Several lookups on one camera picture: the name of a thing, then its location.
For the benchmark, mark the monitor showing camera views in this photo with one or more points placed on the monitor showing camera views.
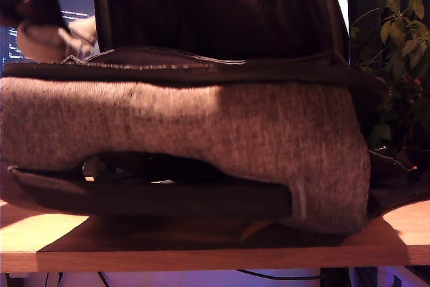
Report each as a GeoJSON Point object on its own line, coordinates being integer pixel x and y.
{"type": "Point", "coordinates": [342, 8]}

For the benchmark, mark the black table leg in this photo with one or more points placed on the black table leg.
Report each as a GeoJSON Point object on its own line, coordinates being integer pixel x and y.
{"type": "Point", "coordinates": [334, 277]}

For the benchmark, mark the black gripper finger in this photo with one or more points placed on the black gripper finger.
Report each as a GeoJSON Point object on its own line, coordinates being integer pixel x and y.
{"type": "Point", "coordinates": [47, 4]}

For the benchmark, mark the grey fabric backpack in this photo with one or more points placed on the grey fabric backpack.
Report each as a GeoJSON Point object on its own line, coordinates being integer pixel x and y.
{"type": "Point", "coordinates": [235, 125]}

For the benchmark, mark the pair of white socks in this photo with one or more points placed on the pair of white socks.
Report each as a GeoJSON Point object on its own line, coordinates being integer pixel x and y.
{"type": "Point", "coordinates": [37, 41]}

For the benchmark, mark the green leafy houseplant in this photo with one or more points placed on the green leafy houseplant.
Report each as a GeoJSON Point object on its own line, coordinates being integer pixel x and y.
{"type": "Point", "coordinates": [399, 38]}

